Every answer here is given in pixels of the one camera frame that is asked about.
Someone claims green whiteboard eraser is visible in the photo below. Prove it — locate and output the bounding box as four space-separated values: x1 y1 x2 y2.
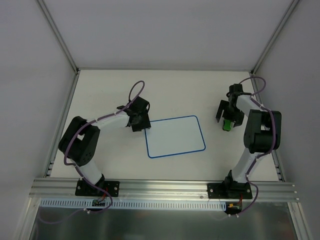
222 119 235 132

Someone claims blue framed small whiteboard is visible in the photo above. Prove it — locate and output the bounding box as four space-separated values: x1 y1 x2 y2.
144 115 206 159

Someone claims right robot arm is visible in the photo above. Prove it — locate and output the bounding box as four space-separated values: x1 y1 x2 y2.
207 83 282 199

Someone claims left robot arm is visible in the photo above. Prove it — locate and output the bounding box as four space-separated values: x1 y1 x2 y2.
58 96 151 197

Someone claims right aluminium frame post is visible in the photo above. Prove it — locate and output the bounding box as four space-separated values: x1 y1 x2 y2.
249 0 301 126

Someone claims aluminium frame post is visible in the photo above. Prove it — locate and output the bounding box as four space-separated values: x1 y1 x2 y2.
249 0 301 126
37 0 81 141

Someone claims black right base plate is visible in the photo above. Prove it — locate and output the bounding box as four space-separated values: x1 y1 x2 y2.
207 182 253 200

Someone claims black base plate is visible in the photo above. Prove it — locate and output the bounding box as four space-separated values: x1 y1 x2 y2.
207 182 253 200
75 180 120 197

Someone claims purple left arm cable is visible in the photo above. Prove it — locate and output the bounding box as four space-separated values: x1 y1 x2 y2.
63 80 146 218

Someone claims white slotted cable duct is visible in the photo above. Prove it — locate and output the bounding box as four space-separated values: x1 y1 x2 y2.
39 198 227 212

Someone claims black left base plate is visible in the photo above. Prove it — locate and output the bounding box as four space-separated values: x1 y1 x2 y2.
75 180 120 197

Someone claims left aluminium frame post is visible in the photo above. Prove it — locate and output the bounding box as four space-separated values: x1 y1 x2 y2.
37 0 81 141

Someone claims aluminium mounting rail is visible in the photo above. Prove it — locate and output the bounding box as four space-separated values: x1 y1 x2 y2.
29 177 300 202

